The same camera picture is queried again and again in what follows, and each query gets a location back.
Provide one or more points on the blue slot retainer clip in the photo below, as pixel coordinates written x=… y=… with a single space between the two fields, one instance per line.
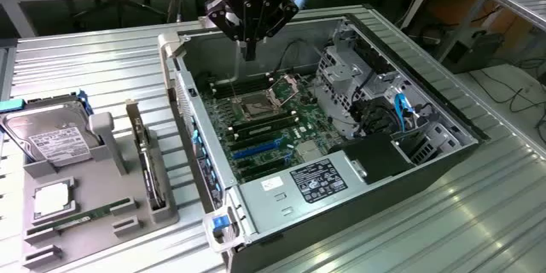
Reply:
x=195 y=136
x=203 y=152
x=211 y=165
x=217 y=184

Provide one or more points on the grey parts rack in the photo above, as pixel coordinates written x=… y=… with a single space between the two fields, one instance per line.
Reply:
x=97 y=190

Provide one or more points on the grey power supply with label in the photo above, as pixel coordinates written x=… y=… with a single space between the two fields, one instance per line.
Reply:
x=276 y=206

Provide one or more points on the loose green RAM stick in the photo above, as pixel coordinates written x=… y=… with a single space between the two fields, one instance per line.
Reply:
x=85 y=217

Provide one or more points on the long black expansion slot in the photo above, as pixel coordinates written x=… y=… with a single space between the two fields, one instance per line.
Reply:
x=255 y=141
x=265 y=173
x=261 y=165

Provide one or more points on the silver chipset heatsink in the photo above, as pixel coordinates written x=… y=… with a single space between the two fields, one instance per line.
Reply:
x=311 y=151

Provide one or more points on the CPU socket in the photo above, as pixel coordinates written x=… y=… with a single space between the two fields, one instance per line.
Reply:
x=255 y=106

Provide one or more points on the installed green RAM stick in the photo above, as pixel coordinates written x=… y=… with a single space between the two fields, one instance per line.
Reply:
x=268 y=131

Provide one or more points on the graphics card with metal bracket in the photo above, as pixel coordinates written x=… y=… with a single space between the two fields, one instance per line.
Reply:
x=146 y=158

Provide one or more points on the black plastic air shroud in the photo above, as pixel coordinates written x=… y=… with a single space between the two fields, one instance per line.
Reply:
x=371 y=158

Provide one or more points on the silver metal drive cage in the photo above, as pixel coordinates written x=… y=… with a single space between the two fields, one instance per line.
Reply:
x=340 y=71

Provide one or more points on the aluminium frame table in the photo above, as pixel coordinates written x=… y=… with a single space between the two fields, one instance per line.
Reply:
x=520 y=1

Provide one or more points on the thin metal locking lever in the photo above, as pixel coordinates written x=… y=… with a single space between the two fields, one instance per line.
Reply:
x=235 y=89

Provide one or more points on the open black PC case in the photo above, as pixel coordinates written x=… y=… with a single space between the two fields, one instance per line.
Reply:
x=383 y=209

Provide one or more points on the black box under desk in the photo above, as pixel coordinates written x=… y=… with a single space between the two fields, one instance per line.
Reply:
x=478 y=52

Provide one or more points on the silver CPU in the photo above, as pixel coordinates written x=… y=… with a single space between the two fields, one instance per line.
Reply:
x=50 y=199

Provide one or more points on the long blue expansion slot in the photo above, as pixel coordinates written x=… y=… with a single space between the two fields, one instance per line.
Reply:
x=257 y=151

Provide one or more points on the silver socket cover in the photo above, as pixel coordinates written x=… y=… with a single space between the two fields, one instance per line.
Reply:
x=283 y=89

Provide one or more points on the blue case latch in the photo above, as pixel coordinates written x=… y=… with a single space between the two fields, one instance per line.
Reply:
x=217 y=223

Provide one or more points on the hard disk with white label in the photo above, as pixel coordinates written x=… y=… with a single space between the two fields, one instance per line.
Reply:
x=50 y=138

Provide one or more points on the black RAM slot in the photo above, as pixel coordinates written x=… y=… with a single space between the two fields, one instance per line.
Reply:
x=264 y=127
x=239 y=84
x=240 y=88
x=236 y=80
x=243 y=92
x=261 y=123
x=259 y=119

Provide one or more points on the silver disk bay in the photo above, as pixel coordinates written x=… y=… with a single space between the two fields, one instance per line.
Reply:
x=439 y=138

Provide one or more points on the green motherboard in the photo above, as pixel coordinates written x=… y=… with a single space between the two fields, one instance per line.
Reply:
x=297 y=132

